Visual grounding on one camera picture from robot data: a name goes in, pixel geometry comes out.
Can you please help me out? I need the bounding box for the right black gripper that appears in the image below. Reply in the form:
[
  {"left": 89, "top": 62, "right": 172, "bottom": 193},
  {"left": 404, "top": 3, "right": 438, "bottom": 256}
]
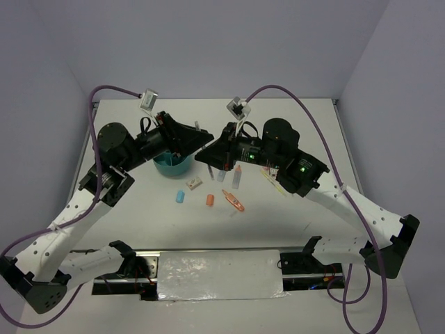
[{"left": 194, "top": 121, "right": 282, "bottom": 170}]

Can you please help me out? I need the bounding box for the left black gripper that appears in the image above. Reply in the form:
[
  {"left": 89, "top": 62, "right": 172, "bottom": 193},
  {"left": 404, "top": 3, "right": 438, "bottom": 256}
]
[{"left": 119, "top": 111, "right": 213, "bottom": 173}]

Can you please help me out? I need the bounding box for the yellow thin pen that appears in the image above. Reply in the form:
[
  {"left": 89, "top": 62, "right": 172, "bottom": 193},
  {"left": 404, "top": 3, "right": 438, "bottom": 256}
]
[{"left": 260, "top": 169, "right": 286, "bottom": 197}]

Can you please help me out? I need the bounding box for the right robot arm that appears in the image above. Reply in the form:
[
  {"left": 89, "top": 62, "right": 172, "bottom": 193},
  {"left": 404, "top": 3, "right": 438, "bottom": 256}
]
[{"left": 195, "top": 118, "right": 420, "bottom": 279}]

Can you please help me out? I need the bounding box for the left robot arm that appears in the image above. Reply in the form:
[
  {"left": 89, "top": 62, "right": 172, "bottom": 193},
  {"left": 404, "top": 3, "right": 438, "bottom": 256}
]
[{"left": 1, "top": 111, "right": 214, "bottom": 315}]

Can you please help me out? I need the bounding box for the blue highlighter marker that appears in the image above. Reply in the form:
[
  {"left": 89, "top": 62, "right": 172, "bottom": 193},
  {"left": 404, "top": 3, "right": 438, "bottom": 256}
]
[{"left": 217, "top": 170, "right": 226, "bottom": 182}]

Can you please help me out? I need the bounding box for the orange highlighter marker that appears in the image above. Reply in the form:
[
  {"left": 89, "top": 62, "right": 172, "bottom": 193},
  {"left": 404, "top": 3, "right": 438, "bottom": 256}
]
[{"left": 232, "top": 165, "right": 242, "bottom": 189}]

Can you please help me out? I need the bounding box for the teal round organizer container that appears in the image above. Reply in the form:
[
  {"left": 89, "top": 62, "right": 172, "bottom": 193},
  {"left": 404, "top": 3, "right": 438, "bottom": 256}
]
[{"left": 153, "top": 152, "right": 192, "bottom": 177}]

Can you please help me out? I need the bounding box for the white eraser box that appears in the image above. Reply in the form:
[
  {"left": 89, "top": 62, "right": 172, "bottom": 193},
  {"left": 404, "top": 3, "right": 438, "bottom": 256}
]
[{"left": 186, "top": 177, "right": 202, "bottom": 190}]

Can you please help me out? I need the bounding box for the orange marker cap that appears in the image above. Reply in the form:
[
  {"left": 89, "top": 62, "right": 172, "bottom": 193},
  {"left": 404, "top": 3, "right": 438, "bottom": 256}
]
[{"left": 206, "top": 194, "right": 214, "bottom": 207}]

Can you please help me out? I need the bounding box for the orange utility cutter pen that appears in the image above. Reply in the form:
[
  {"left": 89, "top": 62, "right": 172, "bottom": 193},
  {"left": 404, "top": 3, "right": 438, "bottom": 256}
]
[{"left": 222, "top": 189, "right": 245, "bottom": 212}]

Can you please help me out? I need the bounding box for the blue marker cap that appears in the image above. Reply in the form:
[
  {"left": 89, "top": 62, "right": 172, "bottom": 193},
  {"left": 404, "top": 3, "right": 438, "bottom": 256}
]
[{"left": 175, "top": 190, "right": 185, "bottom": 204}]

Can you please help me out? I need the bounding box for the silver foil cover plate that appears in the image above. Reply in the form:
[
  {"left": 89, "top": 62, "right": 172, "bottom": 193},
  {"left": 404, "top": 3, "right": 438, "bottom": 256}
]
[{"left": 157, "top": 250, "right": 285, "bottom": 301}]

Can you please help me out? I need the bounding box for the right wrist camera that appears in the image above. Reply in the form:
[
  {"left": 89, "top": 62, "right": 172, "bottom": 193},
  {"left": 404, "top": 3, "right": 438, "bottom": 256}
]
[{"left": 227, "top": 97, "right": 251, "bottom": 121}]

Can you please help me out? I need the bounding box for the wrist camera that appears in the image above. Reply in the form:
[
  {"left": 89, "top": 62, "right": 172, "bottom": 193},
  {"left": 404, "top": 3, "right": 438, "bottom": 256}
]
[
  {"left": 227, "top": 97, "right": 251, "bottom": 121},
  {"left": 140, "top": 89, "right": 159, "bottom": 111}
]

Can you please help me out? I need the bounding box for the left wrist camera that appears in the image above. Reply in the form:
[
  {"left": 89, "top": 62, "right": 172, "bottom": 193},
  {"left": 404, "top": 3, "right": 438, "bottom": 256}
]
[{"left": 140, "top": 89, "right": 159, "bottom": 111}]

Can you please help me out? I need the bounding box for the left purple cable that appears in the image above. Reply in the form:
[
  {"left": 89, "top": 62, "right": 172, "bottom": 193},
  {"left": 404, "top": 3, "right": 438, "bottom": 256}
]
[{"left": 0, "top": 85, "right": 144, "bottom": 329}]

